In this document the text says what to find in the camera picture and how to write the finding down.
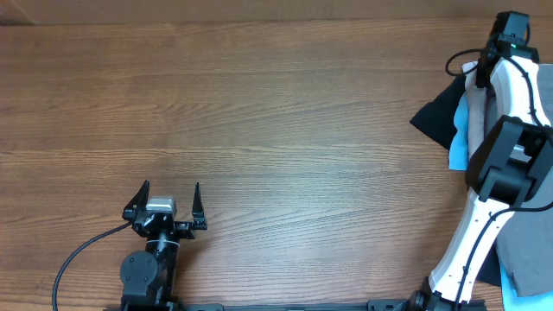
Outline black folded garment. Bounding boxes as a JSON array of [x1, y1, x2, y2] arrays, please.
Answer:
[[410, 77, 466, 150]]

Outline beige shorts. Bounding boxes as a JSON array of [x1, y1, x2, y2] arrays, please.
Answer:
[[456, 61, 488, 159]]

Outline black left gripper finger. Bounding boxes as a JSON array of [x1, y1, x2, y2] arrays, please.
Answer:
[[192, 182, 207, 230], [122, 180, 150, 220]]

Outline light blue garment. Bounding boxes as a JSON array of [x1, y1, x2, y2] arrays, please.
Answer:
[[448, 93, 469, 171]]

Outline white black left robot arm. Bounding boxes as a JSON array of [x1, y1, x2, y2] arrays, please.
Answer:
[[120, 181, 207, 310]]

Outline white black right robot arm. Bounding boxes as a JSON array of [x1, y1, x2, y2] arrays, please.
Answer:
[[400, 11, 552, 311]]

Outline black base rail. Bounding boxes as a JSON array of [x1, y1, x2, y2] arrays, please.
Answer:
[[103, 298, 487, 311]]

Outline grey shorts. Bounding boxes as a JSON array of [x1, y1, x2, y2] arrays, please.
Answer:
[[496, 64, 552, 298]]

